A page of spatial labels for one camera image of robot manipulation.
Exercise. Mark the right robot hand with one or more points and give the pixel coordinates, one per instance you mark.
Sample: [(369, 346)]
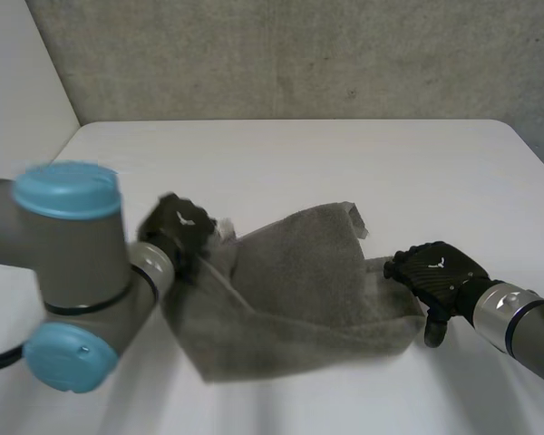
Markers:
[(440, 276)]

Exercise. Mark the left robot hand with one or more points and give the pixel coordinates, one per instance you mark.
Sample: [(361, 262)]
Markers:
[(181, 229)]

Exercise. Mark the grey towel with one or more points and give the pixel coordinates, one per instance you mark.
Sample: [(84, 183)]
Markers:
[(294, 299)]

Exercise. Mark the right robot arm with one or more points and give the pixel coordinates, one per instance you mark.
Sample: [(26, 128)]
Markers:
[(517, 321)]

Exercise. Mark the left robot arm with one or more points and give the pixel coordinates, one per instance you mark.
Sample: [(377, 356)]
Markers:
[(72, 267)]

